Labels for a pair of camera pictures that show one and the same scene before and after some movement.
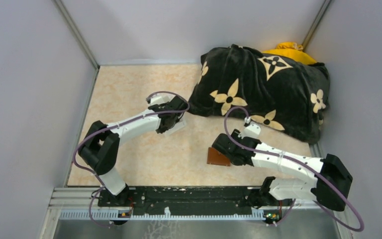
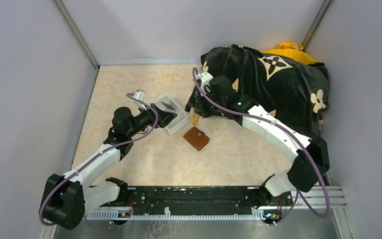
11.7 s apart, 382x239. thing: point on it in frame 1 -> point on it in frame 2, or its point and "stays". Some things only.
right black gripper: [235, 134] -> [200, 107]
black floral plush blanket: [287, 96] stays
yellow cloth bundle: [291, 51] stays
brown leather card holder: [215, 157] -> [197, 138]
